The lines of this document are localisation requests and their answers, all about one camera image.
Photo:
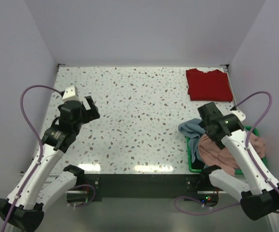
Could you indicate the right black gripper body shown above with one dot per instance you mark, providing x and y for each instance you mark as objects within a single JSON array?
[{"x": 205, "y": 128}]

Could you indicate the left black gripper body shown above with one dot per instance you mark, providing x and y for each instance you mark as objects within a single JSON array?
[{"x": 88, "y": 115}]

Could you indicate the pink t shirt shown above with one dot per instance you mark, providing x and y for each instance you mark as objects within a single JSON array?
[{"x": 212, "y": 155}]

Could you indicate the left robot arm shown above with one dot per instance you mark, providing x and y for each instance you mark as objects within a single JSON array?
[{"x": 25, "y": 206}]

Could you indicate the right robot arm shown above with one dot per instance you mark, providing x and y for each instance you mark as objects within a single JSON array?
[{"x": 259, "y": 194}]

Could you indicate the blue grey t shirt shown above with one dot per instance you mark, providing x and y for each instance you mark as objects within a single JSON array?
[{"x": 192, "y": 130}]

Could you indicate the folded red t shirt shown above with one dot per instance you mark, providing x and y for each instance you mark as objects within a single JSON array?
[{"x": 208, "y": 86}]

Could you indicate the black garment in bin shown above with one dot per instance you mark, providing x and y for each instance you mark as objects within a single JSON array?
[{"x": 197, "y": 164}]

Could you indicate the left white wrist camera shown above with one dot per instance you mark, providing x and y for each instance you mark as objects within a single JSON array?
[{"x": 70, "y": 94}]

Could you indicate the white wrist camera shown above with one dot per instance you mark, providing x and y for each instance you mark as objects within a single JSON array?
[
  {"x": 240, "y": 115},
  {"x": 70, "y": 94}
]

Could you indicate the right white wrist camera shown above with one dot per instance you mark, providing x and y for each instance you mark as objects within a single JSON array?
[{"x": 240, "y": 115}]

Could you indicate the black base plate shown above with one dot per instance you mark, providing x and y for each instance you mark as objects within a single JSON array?
[{"x": 154, "y": 186}]

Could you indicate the aluminium frame rail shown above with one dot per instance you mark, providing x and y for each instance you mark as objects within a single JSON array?
[{"x": 273, "y": 219}]

